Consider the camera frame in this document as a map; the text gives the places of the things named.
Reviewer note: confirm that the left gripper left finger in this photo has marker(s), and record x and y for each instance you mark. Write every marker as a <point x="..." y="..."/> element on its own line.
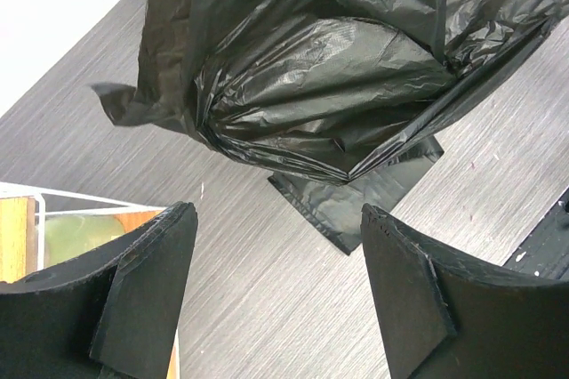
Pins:
<point x="111" y="312"/>

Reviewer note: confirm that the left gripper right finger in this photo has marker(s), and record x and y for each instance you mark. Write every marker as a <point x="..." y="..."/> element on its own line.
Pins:
<point x="447" y="314"/>

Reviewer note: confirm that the black trash bag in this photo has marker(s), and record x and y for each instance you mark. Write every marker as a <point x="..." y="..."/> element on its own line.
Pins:
<point x="339" y="99"/>

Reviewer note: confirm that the pale green plastic container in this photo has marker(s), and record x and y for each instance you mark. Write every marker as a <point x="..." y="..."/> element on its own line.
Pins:
<point x="68" y="236"/>

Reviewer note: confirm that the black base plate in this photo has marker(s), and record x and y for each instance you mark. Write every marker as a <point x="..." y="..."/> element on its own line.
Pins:
<point x="544" y="252"/>

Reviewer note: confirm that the white wire shelf rack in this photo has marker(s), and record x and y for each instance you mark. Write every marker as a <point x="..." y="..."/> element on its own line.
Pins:
<point x="23" y="216"/>

